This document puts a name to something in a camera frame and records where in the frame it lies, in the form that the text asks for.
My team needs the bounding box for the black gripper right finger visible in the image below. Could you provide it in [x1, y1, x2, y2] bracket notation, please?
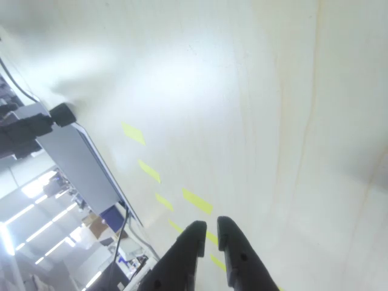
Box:
[216, 215, 281, 291]

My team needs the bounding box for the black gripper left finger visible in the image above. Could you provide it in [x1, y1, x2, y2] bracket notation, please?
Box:
[133, 220, 208, 291]

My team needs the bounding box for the brown cardboard box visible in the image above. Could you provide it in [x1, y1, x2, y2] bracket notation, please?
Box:
[81, 212, 113, 241]

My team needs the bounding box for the gray flat panel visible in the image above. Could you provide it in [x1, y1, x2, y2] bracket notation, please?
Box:
[35, 121, 143, 227]

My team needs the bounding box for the black hanging cable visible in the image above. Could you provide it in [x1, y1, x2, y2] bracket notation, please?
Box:
[107, 202, 130, 291]

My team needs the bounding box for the black clamp mount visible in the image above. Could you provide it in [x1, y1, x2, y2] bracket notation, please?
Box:
[0, 102, 76, 160]

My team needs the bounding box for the gray cable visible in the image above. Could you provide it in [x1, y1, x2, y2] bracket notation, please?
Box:
[0, 57, 41, 104]

